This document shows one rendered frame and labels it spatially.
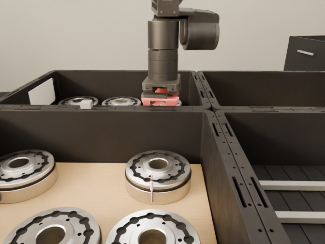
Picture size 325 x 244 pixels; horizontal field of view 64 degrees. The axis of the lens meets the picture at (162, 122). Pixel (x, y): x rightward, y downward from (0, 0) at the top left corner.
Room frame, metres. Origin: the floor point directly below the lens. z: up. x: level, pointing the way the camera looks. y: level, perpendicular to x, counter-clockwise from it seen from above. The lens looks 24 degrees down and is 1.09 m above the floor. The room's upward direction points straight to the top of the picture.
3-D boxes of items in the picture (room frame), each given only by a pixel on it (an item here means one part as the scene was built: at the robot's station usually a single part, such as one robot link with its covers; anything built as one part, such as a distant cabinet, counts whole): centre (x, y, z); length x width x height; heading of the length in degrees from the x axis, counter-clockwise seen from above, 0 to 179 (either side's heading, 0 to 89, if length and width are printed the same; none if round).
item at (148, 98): (0.48, 0.00, 0.91); 0.07 x 0.07 x 0.09; 84
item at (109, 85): (0.57, 0.11, 0.87); 0.40 x 0.30 x 0.11; 89
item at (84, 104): (0.42, 0.13, 0.94); 0.02 x 0.01 x 0.01; 89
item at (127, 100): (0.65, 0.11, 0.86); 0.05 x 0.05 x 0.01
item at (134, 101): (0.65, 0.11, 0.86); 0.10 x 0.10 x 0.01
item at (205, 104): (0.57, 0.11, 0.92); 0.40 x 0.30 x 0.02; 89
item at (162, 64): (0.50, 0.00, 0.98); 0.10 x 0.07 x 0.07; 174
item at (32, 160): (0.35, 0.22, 0.86); 0.05 x 0.05 x 0.01
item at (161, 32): (0.50, -0.01, 1.04); 0.07 x 0.06 x 0.07; 99
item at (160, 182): (0.35, 0.01, 0.86); 0.10 x 0.10 x 0.01
